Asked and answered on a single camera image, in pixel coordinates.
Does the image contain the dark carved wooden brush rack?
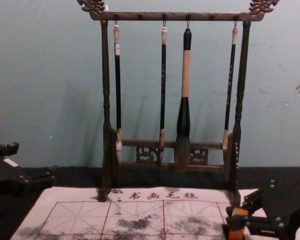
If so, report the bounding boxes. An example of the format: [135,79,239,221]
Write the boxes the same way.
[76,0,281,204]

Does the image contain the slim black calligraphy brush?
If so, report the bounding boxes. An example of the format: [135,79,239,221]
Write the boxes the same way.
[157,26,169,164]
[222,26,239,161]

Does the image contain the black brush with labelled handle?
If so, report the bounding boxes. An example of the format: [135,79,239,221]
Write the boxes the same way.
[112,23,124,164]

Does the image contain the large black and tan brush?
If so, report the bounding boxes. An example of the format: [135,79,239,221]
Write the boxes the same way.
[174,27,193,174]

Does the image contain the white felt mat red grid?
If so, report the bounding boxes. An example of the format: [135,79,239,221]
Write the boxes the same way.
[9,185,274,240]

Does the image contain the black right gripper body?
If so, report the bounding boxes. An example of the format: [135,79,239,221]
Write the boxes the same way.
[262,178,300,240]

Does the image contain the black table cloth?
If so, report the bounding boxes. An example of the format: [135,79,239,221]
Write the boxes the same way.
[0,163,300,240]

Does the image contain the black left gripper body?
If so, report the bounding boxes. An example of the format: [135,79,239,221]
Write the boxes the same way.
[0,151,31,201]

